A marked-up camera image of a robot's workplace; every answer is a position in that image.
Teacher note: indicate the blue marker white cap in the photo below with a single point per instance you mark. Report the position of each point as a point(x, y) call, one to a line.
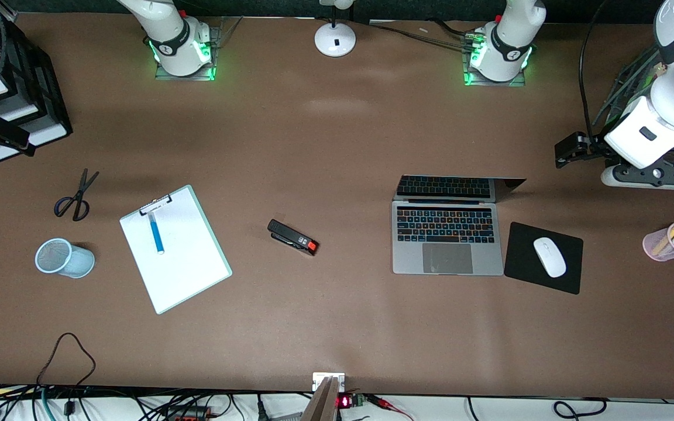
point(157, 234)

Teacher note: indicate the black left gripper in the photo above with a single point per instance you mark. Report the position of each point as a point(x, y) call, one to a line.
point(590, 147)

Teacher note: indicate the grey brown post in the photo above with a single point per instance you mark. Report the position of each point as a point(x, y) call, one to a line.
point(320, 403)

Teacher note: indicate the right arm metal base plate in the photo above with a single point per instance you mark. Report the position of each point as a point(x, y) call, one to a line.
point(185, 77)

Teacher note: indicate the white Franka right arm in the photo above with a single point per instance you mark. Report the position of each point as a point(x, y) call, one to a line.
point(176, 52)

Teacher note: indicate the white bracket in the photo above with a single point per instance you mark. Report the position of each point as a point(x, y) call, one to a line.
point(318, 380)

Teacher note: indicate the white clipboard paper sheet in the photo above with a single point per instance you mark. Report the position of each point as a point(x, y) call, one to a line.
point(196, 257)

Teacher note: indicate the yellow marker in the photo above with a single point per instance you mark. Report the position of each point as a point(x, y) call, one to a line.
point(667, 238)

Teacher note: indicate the white round stand base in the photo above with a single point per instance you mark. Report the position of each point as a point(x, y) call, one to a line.
point(335, 44)

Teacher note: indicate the black mouse pad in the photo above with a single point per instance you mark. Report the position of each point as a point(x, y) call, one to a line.
point(524, 263)

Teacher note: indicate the light blue mesh cup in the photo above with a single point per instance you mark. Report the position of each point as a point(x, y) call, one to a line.
point(76, 263)

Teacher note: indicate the black red stapler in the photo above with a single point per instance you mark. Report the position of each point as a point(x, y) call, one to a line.
point(290, 235)

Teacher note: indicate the red LED display module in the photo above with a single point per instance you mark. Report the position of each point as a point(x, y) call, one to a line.
point(344, 401)

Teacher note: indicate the white computer mouse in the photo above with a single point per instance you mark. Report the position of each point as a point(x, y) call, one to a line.
point(549, 257)

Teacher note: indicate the teal clipboard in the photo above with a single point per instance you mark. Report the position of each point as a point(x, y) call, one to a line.
point(209, 231)

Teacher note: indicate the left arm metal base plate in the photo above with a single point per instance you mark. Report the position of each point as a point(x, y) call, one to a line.
point(495, 83)

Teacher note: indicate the orange connector block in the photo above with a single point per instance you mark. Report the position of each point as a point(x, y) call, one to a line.
point(188, 414)

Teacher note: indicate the silver laptop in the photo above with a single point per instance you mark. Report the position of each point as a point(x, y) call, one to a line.
point(448, 245)

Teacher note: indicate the black stacked document tray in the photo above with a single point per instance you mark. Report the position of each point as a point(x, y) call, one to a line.
point(38, 76)

